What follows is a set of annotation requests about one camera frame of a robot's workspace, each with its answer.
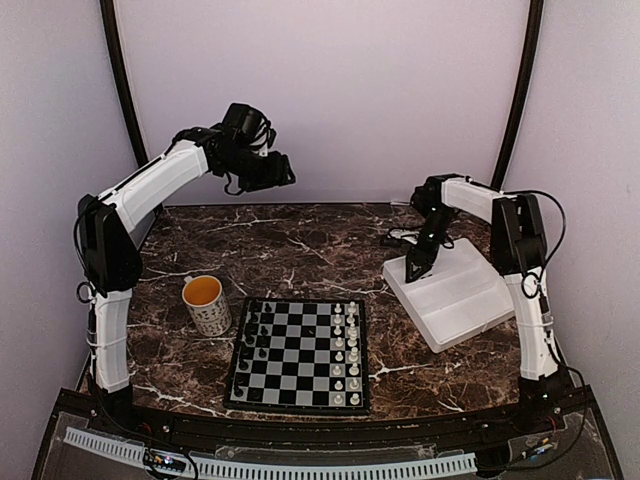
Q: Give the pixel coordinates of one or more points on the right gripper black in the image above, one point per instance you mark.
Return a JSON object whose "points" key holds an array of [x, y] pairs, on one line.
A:
{"points": [[419, 258]]}

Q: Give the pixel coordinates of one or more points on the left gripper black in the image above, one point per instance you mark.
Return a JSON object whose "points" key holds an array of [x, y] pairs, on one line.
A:
{"points": [[277, 174]]}

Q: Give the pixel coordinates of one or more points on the white plastic tray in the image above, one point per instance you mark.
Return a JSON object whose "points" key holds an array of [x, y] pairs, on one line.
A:
{"points": [[460, 297]]}

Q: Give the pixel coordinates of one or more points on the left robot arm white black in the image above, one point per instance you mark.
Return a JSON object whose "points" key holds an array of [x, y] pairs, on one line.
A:
{"points": [[238, 149]]}

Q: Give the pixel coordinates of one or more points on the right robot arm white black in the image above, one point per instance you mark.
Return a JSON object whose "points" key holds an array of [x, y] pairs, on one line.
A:
{"points": [[518, 250]]}

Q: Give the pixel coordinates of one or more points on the white chess pieces row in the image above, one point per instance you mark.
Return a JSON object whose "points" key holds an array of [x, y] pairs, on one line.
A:
{"points": [[346, 357]]}

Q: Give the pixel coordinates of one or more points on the black silver chess board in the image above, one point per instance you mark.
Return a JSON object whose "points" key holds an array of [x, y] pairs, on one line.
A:
{"points": [[294, 377]]}

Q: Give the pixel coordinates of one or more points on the patterned mug orange inside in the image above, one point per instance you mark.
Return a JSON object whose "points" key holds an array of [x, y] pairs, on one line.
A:
{"points": [[207, 305]]}

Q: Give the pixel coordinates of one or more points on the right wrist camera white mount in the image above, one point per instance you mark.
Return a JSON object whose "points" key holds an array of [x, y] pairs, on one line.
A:
{"points": [[397, 237]]}

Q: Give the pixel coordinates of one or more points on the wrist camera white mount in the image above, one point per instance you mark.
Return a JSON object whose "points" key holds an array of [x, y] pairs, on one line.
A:
{"points": [[264, 140], [397, 237]]}

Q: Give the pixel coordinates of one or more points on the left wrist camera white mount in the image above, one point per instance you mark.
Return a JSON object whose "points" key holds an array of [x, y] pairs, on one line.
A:
{"points": [[264, 140]]}

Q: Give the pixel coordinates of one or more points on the white slotted cable duct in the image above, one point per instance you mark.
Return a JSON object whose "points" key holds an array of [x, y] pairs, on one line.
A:
{"points": [[169, 464]]}

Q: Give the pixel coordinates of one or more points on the left black frame post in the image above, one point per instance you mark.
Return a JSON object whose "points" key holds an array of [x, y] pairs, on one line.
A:
{"points": [[119, 72]]}

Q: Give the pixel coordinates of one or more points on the black frame post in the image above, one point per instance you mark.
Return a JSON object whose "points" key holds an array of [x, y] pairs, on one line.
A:
{"points": [[119, 72], [531, 37]]}

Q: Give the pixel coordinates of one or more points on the black aluminium front rail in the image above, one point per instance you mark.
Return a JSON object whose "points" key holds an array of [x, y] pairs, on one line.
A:
{"points": [[479, 430]]}

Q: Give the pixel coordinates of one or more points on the right black frame post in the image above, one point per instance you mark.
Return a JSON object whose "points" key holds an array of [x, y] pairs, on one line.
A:
{"points": [[531, 37]]}

